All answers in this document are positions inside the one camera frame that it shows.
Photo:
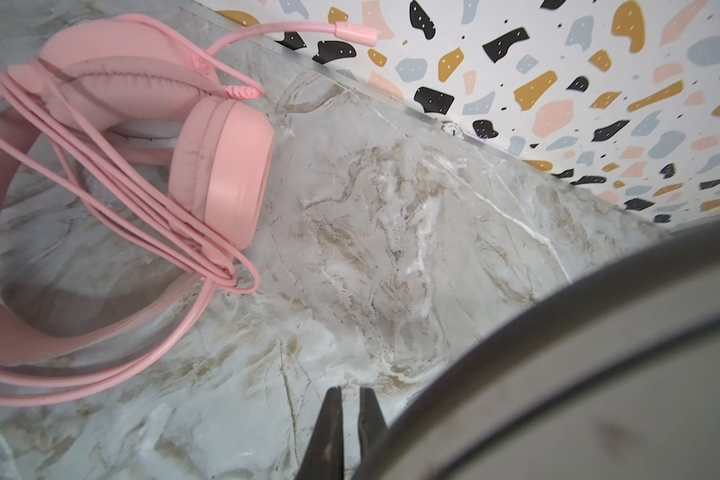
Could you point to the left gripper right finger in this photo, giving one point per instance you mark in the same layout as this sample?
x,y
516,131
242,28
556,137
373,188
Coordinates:
x,y
371,422

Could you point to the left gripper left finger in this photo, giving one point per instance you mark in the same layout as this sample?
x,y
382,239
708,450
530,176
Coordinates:
x,y
324,456

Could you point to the white black headphones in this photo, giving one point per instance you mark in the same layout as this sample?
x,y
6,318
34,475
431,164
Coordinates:
x,y
617,376

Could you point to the pink headphones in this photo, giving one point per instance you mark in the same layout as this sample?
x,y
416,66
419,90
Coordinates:
x,y
132,118

